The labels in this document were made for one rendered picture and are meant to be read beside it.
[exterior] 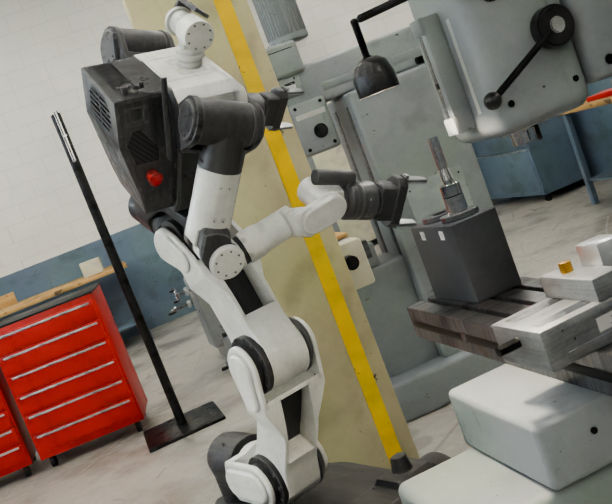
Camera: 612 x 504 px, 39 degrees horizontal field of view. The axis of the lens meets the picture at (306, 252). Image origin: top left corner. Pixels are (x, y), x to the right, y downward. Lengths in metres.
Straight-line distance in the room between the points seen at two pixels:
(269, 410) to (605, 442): 0.78
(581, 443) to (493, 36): 0.68
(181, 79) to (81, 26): 8.84
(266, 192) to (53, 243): 7.34
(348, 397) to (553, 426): 1.93
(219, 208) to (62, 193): 8.70
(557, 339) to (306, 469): 0.93
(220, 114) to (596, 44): 0.69
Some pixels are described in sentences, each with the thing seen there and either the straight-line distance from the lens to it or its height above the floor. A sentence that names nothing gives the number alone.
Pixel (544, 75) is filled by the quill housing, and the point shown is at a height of 1.38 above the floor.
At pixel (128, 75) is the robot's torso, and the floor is 1.68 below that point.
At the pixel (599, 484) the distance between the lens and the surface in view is 1.58.
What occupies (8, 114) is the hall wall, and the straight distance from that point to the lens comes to 10.53.
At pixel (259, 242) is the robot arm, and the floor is 1.26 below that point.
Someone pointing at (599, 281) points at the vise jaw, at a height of 1.05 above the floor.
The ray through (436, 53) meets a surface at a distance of 1.56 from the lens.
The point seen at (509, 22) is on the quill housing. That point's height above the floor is 1.49.
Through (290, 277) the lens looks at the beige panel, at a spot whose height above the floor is 0.97.
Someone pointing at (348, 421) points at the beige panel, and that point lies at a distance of 3.38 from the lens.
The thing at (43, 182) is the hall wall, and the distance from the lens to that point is 10.44.
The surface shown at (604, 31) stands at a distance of 1.61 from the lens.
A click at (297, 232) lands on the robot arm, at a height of 1.25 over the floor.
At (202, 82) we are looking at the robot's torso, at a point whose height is 1.61.
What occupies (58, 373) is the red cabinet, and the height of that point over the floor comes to 0.58.
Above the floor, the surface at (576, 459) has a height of 0.79.
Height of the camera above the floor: 1.43
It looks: 7 degrees down
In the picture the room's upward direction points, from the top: 21 degrees counter-clockwise
